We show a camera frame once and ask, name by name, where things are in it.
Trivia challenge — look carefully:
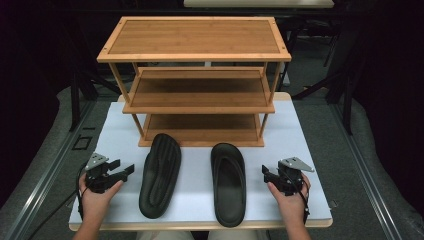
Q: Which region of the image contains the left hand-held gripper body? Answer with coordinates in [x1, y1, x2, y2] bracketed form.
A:
[84, 152, 125, 195]

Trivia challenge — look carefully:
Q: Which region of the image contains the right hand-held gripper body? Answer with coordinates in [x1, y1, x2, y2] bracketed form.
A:
[276, 156, 315, 197]

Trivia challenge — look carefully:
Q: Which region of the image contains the black slipper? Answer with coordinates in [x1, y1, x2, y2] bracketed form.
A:
[210, 142, 247, 229]
[138, 132, 183, 220]

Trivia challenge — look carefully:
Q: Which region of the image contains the wooden three-tier shoe rack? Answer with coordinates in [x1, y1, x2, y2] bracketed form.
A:
[96, 15, 293, 148]

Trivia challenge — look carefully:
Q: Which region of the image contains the person's left hand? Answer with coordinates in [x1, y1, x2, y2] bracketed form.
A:
[79, 179, 125, 222]

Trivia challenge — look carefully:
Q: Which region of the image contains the person's right hand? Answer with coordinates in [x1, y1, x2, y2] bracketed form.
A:
[267, 172, 312, 226]

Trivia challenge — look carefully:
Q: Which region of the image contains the person's right leg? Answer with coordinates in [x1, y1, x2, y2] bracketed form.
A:
[207, 229, 272, 240]

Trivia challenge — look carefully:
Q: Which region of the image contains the person's leg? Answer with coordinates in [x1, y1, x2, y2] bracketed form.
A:
[207, 229, 272, 240]
[134, 230, 195, 240]

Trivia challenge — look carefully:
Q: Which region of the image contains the white table mat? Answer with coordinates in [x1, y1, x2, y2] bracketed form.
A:
[69, 99, 333, 225]

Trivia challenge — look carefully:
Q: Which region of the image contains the person's left leg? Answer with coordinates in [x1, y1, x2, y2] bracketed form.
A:
[134, 230, 195, 240]

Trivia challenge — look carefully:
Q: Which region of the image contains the black metal stand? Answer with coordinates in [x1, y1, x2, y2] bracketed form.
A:
[68, 19, 122, 133]
[292, 33, 356, 136]

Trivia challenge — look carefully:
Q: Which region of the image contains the right hand-held gripper black cable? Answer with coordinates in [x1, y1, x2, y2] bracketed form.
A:
[281, 168, 312, 225]

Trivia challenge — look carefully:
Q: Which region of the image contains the hand-held gripper black cable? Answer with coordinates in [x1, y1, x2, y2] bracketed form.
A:
[26, 162, 92, 240]
[281, 168, 312, 225]

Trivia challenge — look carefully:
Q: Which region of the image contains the left hand-held gripper black cable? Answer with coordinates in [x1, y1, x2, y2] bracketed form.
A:
[26, 162, 92, 240]

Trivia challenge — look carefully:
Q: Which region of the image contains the black floor socket frame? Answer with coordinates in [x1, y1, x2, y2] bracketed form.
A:
[71, 134, 94, 151]

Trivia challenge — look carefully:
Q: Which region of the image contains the metal floor rail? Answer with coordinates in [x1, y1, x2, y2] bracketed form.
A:
[2, 99, 98, 240]
[328, 99, 405, 240]

